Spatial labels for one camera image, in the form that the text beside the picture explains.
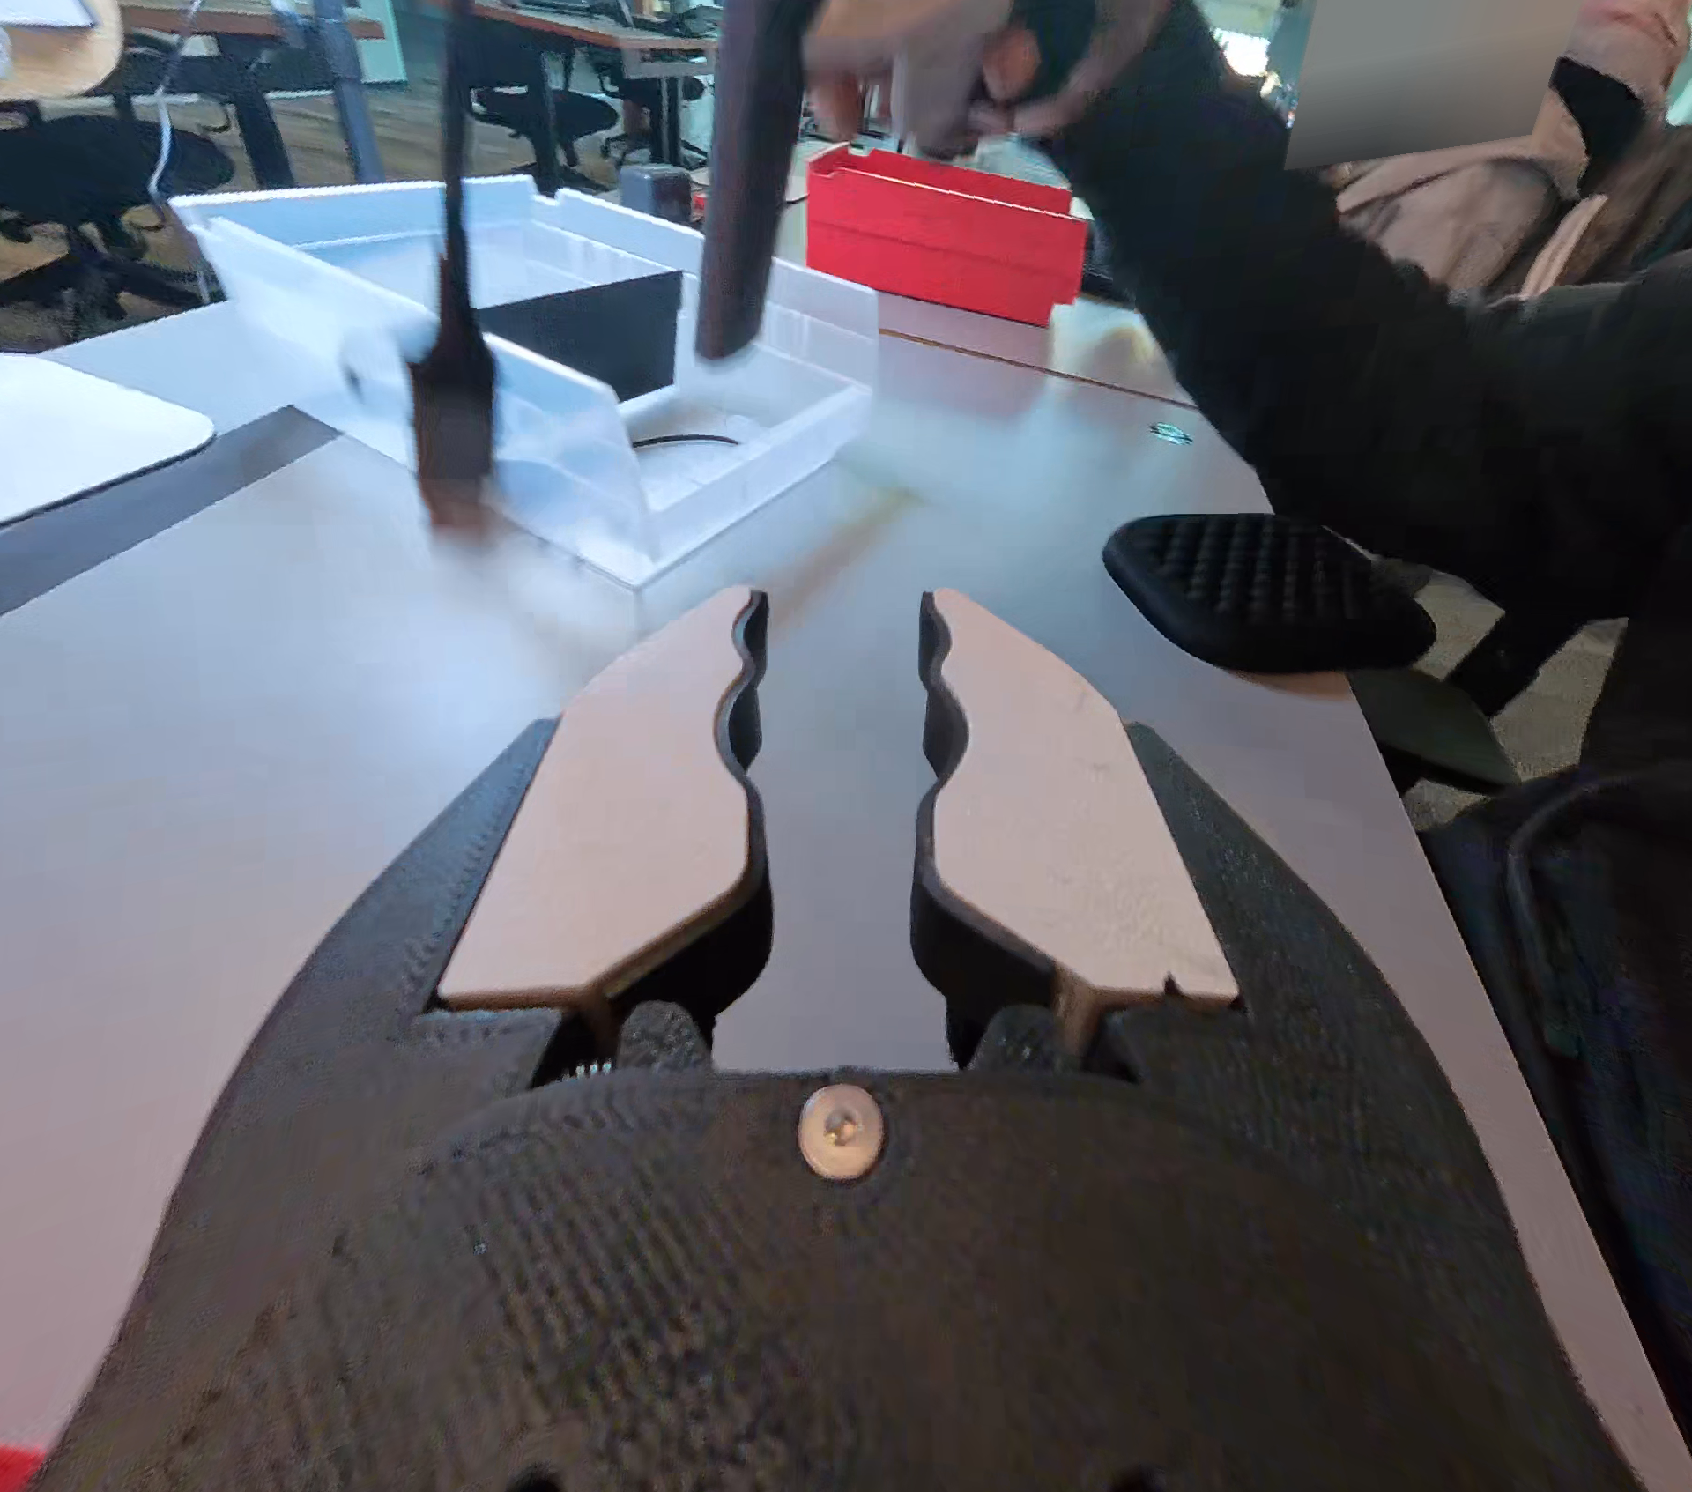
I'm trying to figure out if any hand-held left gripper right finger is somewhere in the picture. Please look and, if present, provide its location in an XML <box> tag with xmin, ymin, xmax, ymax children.
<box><xmin>909</xmin><ymin>588</ymin><xmax>1244</xmax><ymax>1018</ymax></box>

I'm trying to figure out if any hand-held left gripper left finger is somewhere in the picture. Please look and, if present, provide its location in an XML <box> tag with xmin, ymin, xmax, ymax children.
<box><xmin>437</xmin><ymin>586</ymin><xmax>774</xmax><ymax>1015</ymax></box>

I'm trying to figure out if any red plastic bin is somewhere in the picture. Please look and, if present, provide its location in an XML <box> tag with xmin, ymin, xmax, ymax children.
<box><xmin>804</xmin><ymin>140</ymin><xmax>1092</xmax><ymax>326</ymax></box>

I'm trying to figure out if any grey usb hub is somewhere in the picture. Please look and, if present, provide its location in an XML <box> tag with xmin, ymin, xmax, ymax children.
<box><xmin>692</xmin><ymin>0</ymin><xmax>811</xmax><ymax>361</ymax></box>

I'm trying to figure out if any black hub lead cable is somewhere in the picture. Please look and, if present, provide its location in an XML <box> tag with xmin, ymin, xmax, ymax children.
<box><xmin>408</xmin><ymin>0</ymin><xmax>801</xmax><ymax>531</ymax></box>

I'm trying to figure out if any clear plastic bin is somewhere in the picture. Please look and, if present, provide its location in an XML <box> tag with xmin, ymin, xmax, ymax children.
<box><xmin>171</xmin><ymin>174</ymin><xmax>880</xmax><ymax>590</ymax></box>

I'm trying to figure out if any person's right hand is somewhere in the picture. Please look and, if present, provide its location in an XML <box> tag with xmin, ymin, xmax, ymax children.
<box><xmin>804</xmin><ymin>0</ymin><xmax>1180</xmax><ymax>165</ymax></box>

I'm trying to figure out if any black chair armrest pad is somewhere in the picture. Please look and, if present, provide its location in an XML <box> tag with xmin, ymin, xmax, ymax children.
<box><xmin>1100</xmin><ymin>513</ymin><xmax>1440</xmax><ymax>676</ymax></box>

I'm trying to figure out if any wooden desk with monitors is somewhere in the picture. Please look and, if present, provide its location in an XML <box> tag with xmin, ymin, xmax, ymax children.
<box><xmin>421</xmin><ymin>0</ymin><xmax>722</xmax><ymax>171</ymax></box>

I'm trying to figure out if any black office chair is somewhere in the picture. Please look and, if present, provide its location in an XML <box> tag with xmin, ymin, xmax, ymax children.
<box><xmin>0</xmin><ymin>114</ymin><xmax>238</xmax><ymax>316</ymax></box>
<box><xmin>470</xmin><ymin>0</ymin><xmax>620</xmax><ymax>177</ymax></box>

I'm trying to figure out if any black bin divider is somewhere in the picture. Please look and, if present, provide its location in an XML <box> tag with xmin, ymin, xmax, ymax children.
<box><xmin>470</xmin><ymin>269</ymin><xmax>684</xmax><ymax>403</ymax></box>

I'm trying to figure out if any white board stand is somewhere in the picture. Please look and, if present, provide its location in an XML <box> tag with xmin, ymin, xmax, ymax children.
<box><xmin>0</xmin><ymin>352</ymin><xmax>216</xmax><ymax>529</ymax></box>

